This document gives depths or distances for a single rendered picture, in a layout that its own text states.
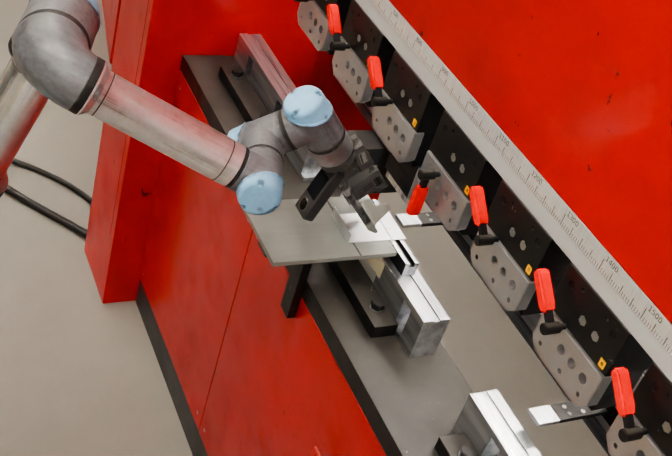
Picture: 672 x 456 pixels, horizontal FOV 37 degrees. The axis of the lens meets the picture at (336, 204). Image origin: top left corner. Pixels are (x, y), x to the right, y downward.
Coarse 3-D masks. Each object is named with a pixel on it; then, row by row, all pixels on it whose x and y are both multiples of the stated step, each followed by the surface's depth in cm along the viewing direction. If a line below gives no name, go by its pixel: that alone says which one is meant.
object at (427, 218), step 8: (400, 216) 206; (408, 216) 207; (416, 216) 208; (424, 216) 209; (432, 216) 209; (400, 224) 205; (408, 224) 205; (416, 224) 206; (424, 224) 207; (432, 224) 208; (440, 224) 209
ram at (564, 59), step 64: (448, 0) 174; (512, 0) 158; (576, 0) 145; (640, 0) 134; (448, 64) 175; (512, 64) 159; (576, 64) 146; (640, 64) 135; (512, 128) 160; (576, 128) 147; (640, 128) 135; (576, 192) 147; (640, 192) 136; (576, 256) 148; (640, 256) 137; (640, 320) 137
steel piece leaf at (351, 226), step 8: (336, 216) 200; (344, 216) 202; (352, 216) 203; (344, 224) 197; (352, 224) 201; (360, 224) 201; (376, 224) 203; (344, 232) 197; (352, 232) 198; (360, 232) 199; (368, 232) 200; (384, 232) 201; (352, 240) 196; (360, 240) 197; (368, 240) 198; (376, 240) 198; (384, 240) 199
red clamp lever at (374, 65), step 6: (372, 60) 190; (378, 60) 191; (372, 66) 190; (378, 66) 190; (372, 72) 190; (378, 72) 190; (372, 78) 190; (378, 78) 190; (372, 84) 190; (378, 84) 190; (378, 90) 190; (378, 96) 190; (372, 102) 189; (378, 102) 189; (384, 102) 190; (390, 102) 191
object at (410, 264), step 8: (376, 200) 210; (400, 240) 201; (400, 248) 200; (408, 248) 199; (400, 256) 197; (408, 256) 198; (400, 264) 197; (408, 264) 196; (416, 264) 196; (400, 272) 197; (408, 272) 197
